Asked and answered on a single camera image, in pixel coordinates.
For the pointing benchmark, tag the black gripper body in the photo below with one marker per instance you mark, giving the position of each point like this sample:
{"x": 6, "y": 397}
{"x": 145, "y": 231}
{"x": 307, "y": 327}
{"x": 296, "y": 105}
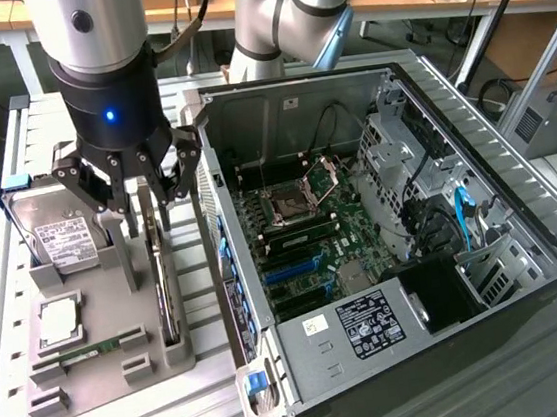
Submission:
{"x": 111, "y": 112}

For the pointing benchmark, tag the Nvidia graphics card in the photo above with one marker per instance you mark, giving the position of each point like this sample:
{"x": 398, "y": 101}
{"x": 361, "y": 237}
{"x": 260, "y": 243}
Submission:
{"x": 160, "y": 262}

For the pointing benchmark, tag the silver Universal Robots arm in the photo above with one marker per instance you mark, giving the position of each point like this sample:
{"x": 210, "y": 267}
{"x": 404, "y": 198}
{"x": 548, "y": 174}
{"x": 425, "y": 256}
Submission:
{"x": 87, "y": 34}

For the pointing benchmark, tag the open black PC case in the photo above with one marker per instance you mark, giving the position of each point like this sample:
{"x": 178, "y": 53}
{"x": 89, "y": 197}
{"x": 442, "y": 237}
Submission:
{"x": 249, "y": 131}

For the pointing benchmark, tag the silver hard disk drive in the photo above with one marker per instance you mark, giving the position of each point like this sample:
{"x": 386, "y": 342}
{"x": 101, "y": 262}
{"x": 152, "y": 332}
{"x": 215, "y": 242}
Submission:
{"x": 59, "y": 228}

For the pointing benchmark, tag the blue slot retention clip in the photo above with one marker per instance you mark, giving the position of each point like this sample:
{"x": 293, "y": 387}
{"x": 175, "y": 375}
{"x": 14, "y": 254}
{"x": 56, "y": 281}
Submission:
{"x": 224, "y": 251}
{"x": 248, "y": 306}
{"x": 219, "y": 224}
{"x": 241, "y": 290}
{"x": 233, "y": 270}
{"x": 253, "y": 327}

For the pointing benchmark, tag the thin locking lever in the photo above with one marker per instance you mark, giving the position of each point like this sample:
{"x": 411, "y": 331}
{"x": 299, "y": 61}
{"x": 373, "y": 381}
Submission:
{"x": 264, "y": 175}

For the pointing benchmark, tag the CPU socket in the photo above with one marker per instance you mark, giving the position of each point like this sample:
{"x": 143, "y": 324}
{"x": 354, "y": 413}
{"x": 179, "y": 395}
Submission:
{"x": 288, "y": 207}

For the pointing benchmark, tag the black labelled RAM stick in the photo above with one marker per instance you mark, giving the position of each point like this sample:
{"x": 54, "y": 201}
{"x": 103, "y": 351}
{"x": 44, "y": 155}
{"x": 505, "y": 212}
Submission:
{"x": 292, "y": 241}

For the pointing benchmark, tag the metal socket cover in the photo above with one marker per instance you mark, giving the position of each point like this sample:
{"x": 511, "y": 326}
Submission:
{"x": 326, "y": 183}

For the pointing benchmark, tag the silver CPU chip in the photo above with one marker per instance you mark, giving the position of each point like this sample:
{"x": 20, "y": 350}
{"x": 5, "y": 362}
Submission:
{"x": 59, "y": 321}

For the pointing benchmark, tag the blue expansion slot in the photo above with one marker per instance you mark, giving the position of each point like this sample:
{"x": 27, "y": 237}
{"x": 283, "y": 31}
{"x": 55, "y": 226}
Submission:
{"x": 288, "y": 271}

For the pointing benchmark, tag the green RAM stick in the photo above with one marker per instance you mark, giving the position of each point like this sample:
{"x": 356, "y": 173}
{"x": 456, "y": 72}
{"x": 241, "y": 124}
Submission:
{"x": 93, "y": 349}

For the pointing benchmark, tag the green motherboard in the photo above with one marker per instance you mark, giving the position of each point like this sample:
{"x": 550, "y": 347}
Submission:
{"x": 362, "y": 239}

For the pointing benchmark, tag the perforated metal disk bay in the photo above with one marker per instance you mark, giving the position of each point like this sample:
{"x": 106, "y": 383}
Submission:
{"x": 388, "y": 156}

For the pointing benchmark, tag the grey parts rack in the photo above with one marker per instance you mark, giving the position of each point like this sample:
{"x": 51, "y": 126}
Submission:
{"x": 103, "y": 389}

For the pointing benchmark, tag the silver chipset heatsink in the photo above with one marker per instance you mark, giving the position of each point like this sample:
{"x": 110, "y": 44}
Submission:
{"x": 354, "y": 278}

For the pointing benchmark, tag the blue case latch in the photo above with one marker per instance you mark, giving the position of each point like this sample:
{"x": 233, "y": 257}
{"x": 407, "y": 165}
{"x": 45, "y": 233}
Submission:
{"x": 254, "y": 383}

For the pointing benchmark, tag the grey power supply unit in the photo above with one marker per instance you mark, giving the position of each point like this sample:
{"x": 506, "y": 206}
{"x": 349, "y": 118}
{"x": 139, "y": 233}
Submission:
{"x": 316, "y": 360}

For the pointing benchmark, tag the slanted metal disk bay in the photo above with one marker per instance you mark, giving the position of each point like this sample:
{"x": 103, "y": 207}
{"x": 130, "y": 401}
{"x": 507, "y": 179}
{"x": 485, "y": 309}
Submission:
{"x": 502, "y": 268}

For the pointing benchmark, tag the black stand pole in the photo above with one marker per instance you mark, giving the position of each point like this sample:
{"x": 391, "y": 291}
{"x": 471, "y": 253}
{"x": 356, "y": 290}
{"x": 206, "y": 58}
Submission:
{"x": 498, "y": 17}

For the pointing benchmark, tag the grey computer tower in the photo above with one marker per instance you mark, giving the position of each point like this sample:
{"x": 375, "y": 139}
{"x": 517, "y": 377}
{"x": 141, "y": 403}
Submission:
{"x": 550, "y": 122}

